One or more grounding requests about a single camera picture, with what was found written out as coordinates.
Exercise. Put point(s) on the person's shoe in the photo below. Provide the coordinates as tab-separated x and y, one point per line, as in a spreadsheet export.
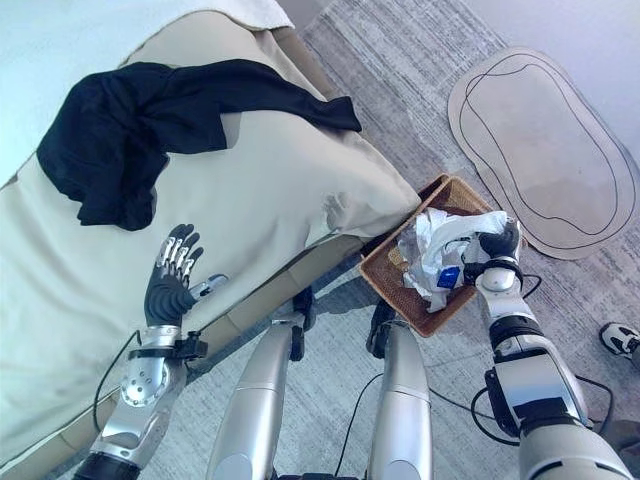
620	340

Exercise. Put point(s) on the beige rug with black outline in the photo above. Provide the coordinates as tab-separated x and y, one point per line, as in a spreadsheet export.
540	150

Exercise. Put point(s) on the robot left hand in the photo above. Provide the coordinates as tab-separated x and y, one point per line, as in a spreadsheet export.
165	295

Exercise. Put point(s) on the brown wicker basket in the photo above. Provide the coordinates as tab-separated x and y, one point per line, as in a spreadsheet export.
400	280

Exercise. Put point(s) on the white printed garment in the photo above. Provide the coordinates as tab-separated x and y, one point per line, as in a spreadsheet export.
445	255

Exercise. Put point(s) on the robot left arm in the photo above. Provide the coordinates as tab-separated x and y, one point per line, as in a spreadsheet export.
132	400

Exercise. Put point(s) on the beige bed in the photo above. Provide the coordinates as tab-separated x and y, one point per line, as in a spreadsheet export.
225	200

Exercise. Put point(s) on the white blanket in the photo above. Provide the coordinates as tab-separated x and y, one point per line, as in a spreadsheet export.
260	12

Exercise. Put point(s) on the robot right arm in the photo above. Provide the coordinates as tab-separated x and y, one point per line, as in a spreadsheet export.
530	380

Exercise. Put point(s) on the black garment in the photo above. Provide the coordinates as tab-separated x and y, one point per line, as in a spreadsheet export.
130	145

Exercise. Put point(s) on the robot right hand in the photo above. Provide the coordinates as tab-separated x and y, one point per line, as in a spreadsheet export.
502	241

